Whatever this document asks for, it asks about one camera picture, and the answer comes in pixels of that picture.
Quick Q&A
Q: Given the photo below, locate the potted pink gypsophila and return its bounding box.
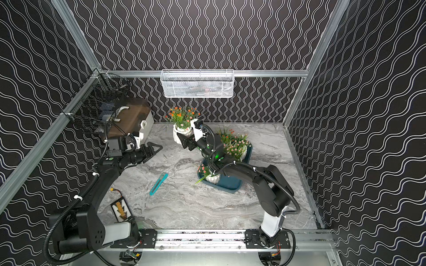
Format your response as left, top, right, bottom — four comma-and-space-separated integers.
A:
224, 134, 252, 161
196, 164, 221, 185

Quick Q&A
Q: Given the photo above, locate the potted orange gypsophila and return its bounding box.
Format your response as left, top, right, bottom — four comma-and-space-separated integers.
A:
164, 106, 200, 145

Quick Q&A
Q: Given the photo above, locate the brown storage box lid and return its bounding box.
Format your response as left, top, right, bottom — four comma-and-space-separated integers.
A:
110, 98, 152, 134

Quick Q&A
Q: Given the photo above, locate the yellow patterned card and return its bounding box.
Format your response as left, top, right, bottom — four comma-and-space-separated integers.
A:
110, 197, 131, 222

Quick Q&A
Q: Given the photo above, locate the teal plastic tray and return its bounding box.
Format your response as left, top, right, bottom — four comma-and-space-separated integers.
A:
197, 146, 253, 194

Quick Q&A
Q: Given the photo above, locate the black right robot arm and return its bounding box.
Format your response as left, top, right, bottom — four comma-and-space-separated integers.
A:
177, 133, 301, 247

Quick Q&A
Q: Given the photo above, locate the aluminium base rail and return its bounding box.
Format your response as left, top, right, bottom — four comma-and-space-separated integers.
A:
112, 229, 334, 253

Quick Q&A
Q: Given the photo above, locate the black wire wall basket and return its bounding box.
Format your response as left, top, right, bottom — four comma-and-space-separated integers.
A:
65, 73, 131, 135

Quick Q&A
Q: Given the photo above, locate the white mesh wall basket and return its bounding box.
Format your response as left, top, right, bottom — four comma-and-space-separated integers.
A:
160, 69, 235, 98

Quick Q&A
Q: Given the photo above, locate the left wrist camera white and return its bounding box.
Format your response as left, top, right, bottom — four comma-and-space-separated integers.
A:
107, 136, 132, 157

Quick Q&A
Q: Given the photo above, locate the white ribbed storage box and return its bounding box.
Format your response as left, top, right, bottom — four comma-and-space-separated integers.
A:
133, 112, 154, 147

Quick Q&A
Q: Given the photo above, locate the potted red gypsophila plant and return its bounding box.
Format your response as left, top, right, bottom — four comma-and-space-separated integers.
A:
217, 127, 235, 146

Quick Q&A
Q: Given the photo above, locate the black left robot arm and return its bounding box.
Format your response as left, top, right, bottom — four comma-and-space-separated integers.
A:
42, 142, 163, 265

